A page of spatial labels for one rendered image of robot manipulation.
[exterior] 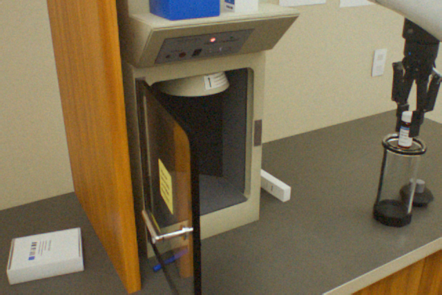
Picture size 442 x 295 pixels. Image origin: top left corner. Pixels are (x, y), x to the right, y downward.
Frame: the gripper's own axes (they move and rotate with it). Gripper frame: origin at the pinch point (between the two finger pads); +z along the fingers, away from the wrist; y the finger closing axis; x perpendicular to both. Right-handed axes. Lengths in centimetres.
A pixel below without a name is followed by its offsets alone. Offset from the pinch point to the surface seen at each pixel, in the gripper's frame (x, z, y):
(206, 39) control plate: 52, -25, 9
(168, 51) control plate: 59, -23, 11
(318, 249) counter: 26.9, 28.1, -0.4
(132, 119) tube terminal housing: 64, -7, 20
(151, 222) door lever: 71, 1, -6
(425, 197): -11.1, 24.8, -1.6
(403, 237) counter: 4.9, 28.2, -7.9
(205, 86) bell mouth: 47, -12, 19
